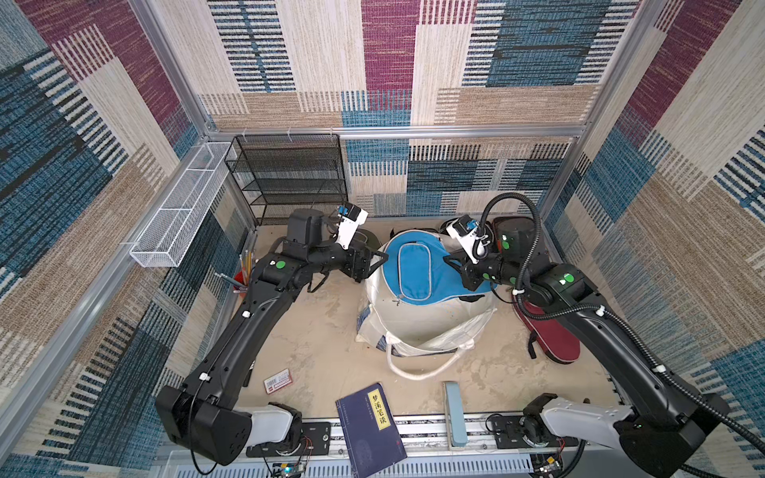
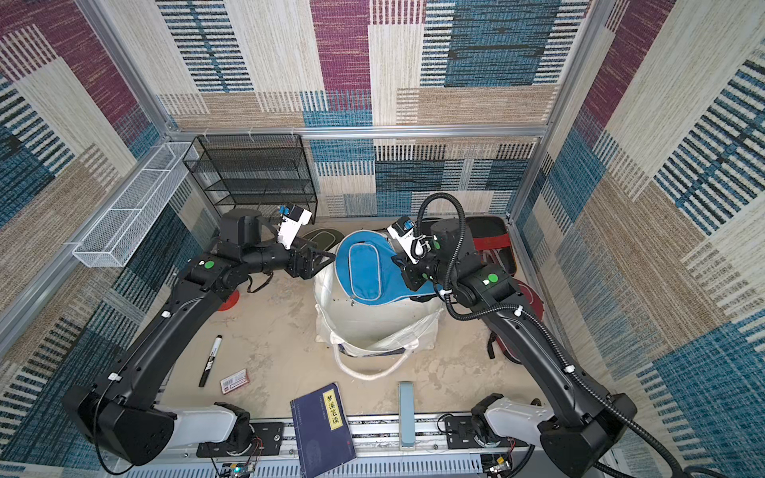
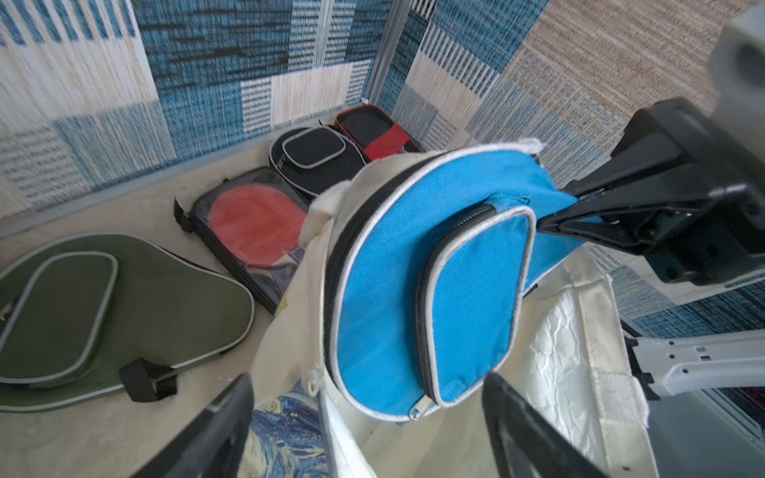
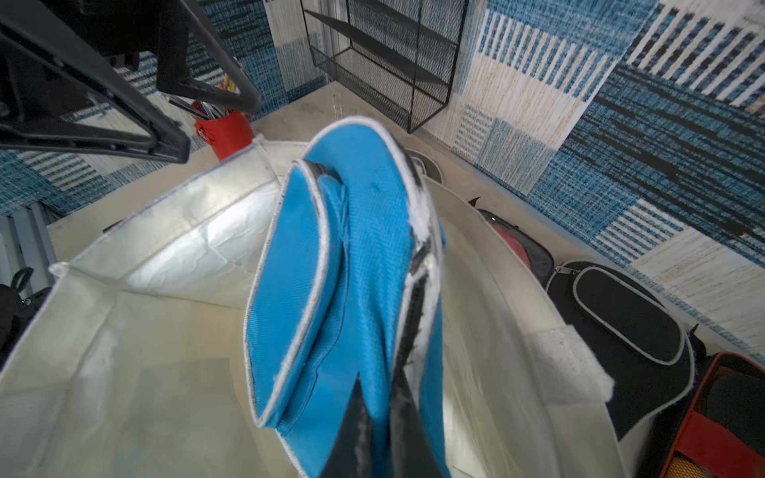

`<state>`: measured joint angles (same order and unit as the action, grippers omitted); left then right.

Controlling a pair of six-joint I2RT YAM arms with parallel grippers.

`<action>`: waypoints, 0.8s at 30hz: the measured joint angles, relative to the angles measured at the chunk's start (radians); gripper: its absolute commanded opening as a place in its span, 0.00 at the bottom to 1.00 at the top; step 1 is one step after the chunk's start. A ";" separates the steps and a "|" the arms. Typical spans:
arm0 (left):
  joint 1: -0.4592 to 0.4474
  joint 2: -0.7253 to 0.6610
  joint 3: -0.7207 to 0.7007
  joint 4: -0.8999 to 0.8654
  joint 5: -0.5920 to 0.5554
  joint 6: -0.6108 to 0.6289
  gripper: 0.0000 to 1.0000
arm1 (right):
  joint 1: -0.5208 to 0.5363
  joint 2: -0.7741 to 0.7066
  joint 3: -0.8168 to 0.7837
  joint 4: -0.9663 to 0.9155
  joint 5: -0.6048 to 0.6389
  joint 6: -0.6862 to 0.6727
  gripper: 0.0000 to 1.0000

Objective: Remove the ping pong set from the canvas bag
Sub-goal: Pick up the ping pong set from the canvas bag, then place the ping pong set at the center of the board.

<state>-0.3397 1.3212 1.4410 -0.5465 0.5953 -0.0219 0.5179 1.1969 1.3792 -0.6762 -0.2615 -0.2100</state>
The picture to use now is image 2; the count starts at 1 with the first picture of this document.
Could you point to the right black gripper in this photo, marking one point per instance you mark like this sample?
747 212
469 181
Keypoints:
415 277

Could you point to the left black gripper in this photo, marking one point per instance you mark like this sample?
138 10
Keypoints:
308 270

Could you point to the olive green paddle cover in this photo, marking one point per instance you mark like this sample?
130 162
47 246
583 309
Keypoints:
325 238

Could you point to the blue paddle cover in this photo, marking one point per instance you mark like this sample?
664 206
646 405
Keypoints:
367 273

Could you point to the white canvas tote bag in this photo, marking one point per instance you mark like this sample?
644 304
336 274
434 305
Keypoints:
351 329

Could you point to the black red mesh case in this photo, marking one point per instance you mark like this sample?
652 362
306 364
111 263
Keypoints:
492 241

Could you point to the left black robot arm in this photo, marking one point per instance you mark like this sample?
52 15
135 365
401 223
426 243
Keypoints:
117 412

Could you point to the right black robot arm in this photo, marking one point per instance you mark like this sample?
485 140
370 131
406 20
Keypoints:
578 427

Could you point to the red pencil cup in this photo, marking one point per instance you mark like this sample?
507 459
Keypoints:
231 302

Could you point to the light blue eraser block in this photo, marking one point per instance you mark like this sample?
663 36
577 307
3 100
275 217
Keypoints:
407 416

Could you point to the black marker pen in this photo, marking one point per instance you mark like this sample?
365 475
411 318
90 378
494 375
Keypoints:
210 361

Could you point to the small red white card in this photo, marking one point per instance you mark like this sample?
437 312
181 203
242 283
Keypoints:
234 382

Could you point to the dark blue book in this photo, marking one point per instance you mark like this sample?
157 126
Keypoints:
323 436

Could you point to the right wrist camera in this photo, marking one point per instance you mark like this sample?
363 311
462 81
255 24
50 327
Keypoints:
414 245

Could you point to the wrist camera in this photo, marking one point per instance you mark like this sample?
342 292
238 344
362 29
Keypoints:
414 245
293 217

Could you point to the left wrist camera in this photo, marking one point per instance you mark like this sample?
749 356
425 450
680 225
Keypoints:
293 217

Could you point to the black wire mesh shelf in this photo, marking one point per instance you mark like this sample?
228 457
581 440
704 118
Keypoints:
261 172

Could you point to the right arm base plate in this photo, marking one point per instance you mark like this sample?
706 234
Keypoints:
460 433

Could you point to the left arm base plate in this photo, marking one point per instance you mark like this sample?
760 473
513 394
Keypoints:
255 439

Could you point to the white wire mesh basket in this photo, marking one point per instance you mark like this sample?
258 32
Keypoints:
114 238

